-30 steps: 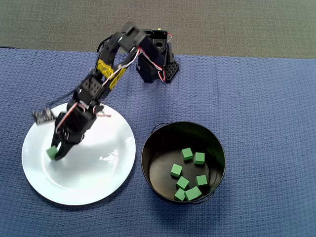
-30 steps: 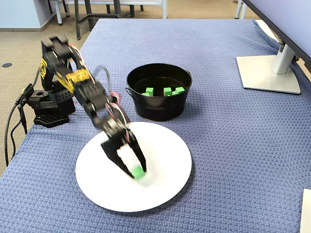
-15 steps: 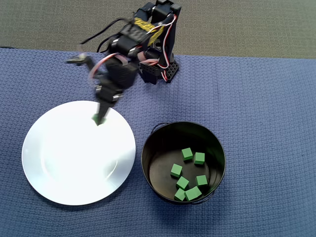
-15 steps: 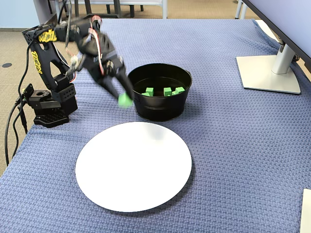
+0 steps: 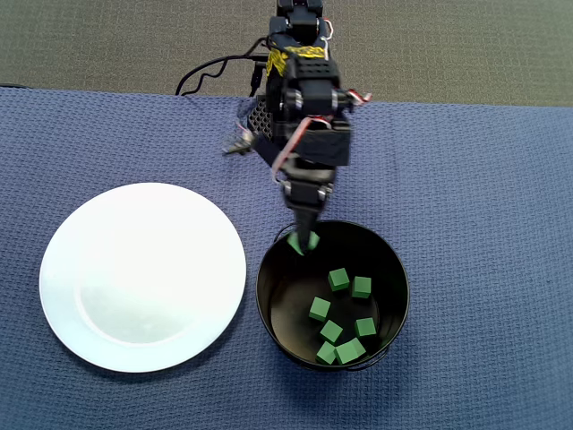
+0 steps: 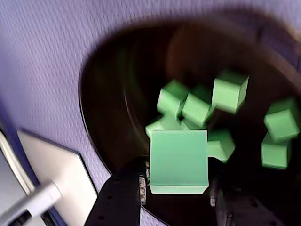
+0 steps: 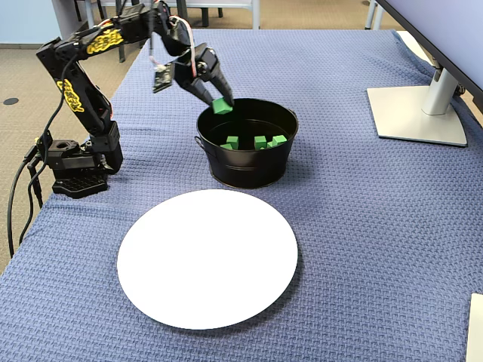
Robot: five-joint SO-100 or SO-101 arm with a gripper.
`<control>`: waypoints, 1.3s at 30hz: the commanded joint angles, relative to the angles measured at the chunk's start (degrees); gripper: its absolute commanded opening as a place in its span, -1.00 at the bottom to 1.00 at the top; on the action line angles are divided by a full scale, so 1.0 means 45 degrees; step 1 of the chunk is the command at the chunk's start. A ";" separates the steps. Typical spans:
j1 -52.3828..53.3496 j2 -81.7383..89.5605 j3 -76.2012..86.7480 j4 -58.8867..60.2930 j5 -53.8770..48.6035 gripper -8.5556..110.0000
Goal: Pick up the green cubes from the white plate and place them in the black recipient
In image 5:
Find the white round plate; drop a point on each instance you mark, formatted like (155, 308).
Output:
(134, 269)

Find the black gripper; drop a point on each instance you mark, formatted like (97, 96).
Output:
(306, 193)

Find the blue woven table cloth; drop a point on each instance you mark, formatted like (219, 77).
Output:
(447, 179)

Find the green plastic cube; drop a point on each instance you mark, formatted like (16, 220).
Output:
(359, 346)
(365, 327)
(331, 331)
(339, 278)
(326, 353)
(315, 240)
(345, 354)
(361, 286)
(319, 309)

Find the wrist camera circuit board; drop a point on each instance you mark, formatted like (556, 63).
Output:
(237, 143)

